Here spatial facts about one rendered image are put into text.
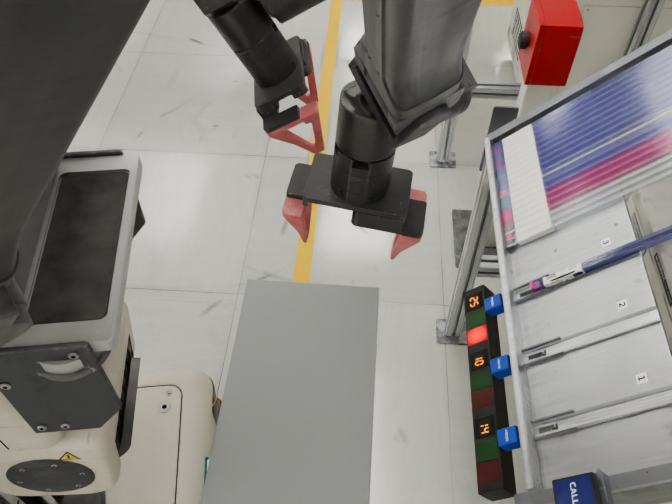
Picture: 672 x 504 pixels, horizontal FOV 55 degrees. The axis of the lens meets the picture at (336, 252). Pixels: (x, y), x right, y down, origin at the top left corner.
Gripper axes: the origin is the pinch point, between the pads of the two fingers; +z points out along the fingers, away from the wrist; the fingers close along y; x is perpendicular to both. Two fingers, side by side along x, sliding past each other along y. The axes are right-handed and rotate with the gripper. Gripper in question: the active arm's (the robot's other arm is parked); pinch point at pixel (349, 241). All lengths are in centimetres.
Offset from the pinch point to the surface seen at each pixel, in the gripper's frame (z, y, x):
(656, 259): 35, -55, -39
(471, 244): 57, -25, -54
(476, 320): 31.6, -21.5, -15.3
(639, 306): 12.5, -38.4, -9.1
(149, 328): 105, 54, -42
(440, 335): 97, -27, -54
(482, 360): 31.2, -22.6, -7.9
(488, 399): 30.8, -23.7, -1.3
